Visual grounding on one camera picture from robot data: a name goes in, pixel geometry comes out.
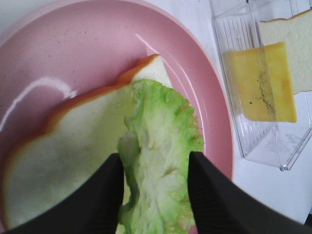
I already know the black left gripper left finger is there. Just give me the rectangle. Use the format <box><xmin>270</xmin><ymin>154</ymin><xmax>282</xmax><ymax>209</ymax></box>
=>
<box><xmin>7</xmin><ymin>153</ymin><xmax>124</xmax><ymax>234</ymax></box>

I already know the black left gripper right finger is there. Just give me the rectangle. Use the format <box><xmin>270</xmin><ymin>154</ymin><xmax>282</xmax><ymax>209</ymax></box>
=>
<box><xmin>188</xmin><ymin>152</ymin><xmax>312</xmax><ymax>234</ymax></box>

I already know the bread slice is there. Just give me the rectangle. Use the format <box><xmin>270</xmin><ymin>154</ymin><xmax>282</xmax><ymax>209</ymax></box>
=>
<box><xmin>1</xmin><ymin>54</ymin><xmax>172</xmax><ymax>229</ymax></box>
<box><xmin>260</xmin><ymin>10</ymin><xmax>312</xmax><ymax>94</ymax></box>

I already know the green lettuce leaf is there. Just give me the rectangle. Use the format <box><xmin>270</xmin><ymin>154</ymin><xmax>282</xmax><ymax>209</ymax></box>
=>
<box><xmin>117</xmin><ymin>79</ymin><xmax>204</xmax><ymax>234</ymax></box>

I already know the yellow cheese slice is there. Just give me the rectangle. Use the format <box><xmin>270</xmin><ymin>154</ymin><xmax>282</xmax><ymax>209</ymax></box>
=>
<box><xmin>225</xmin><ymin>42</ymin><xmax>297</xmax><ymax>123</ymax></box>

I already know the pink round plate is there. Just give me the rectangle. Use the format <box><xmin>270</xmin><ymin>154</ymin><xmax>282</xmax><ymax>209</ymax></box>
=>
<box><xmin>0</xmin><ymin>0</ymin><xmax>233</xmax><ymax>177</ymax></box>

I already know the clear plastic tray right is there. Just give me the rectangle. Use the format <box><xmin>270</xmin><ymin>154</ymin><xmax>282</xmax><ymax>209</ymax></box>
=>
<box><xmin>211</xmin><ymin>0</ymin><xmax>312</xmax><ymax>171</ymax></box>

